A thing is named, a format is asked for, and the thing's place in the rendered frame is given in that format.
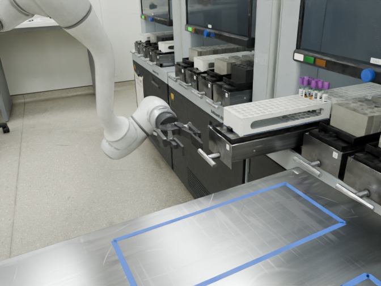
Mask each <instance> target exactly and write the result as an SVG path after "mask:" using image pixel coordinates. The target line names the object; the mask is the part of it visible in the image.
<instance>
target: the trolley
mask: <svg viewBox="0 0 381 286"><path fill-rule="evenodd" d="M0 286H381V215H379V214H377V213H376V212H374V211H372V210H371V209H369V208H368V207H366V206H364V205H362V204H361V203H359V202H357V201H355V200H354V199H352V198H350V197H349V196H347V195H345V194H344V193H342V192H340V191H339V190H337V189H335V188H333V187H332V186H330V185H328V184H326V183H325V182H323V181H322V180H320V179H318V178H317V177H315V176H313V175H311V174H310V173H308V172H306V171H304V170H303V169H301V168H300V167H295V168H292V169H289V170H285V171H282V172H280V173H276V174H273V175H270V176H266V177H263V178H260V179H257V180H253V181H251V182H248V183H244V184H241V185H238V186H235V187H232V188H228V189H226V190H223V191H219V192H216V193H213V194H210V195H207V196H203V197H200V198H198V199H194V200H191V201H188V202H185V203H181V204H178V205H175V206H173V207H169V208H166V209H162V210H160V211H156V212H153V213H150V214H146V215H144V216H141V217H137V218H134V219H131V220H128V221H125V222H121V223H119V224H116V225H112V226H109V227H106V228H103V229H99V230H96V231H94V232H90V233H87V234H84V235H80V236H78V237H74V238H71V239H68V240H65V241H62V242H59V243H55V244H53V245H49V246H46V247H43V248H40V249H37V250H34V251H30V252H27V253H24V254H21V255H18V256H14V257H12V258H8V259H5V260H2V261H0Z"/></svg>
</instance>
